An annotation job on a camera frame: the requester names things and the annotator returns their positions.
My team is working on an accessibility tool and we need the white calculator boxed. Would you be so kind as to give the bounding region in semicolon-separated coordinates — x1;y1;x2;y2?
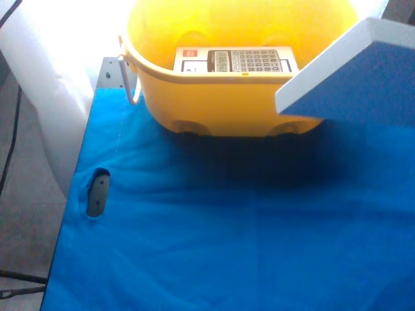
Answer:
172;46;300;76

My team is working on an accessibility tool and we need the blue and white box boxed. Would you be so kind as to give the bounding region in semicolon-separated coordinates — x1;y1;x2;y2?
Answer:
274;17;415;128

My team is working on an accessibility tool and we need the yellow plastic bucket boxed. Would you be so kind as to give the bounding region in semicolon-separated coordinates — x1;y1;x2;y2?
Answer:
118;0;370;137

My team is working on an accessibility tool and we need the blue table cloth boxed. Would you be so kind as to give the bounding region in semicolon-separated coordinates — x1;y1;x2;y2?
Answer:
40;87;415;311

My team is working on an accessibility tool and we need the white curtain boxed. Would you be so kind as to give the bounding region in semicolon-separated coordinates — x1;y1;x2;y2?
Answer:
0;0;137;198

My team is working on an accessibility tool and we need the white bucket handle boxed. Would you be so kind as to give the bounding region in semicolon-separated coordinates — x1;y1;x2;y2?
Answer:
117;54;143;106

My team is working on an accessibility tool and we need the grey metal bracket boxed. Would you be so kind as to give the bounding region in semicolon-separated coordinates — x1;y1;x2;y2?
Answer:
86;168;111;217

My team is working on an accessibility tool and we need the grey metal table frame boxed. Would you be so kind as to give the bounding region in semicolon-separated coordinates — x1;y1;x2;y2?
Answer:
96;56;141;91

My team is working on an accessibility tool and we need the black cable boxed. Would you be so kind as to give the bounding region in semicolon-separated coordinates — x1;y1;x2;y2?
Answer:
0;269;49;299
0;86;23;197

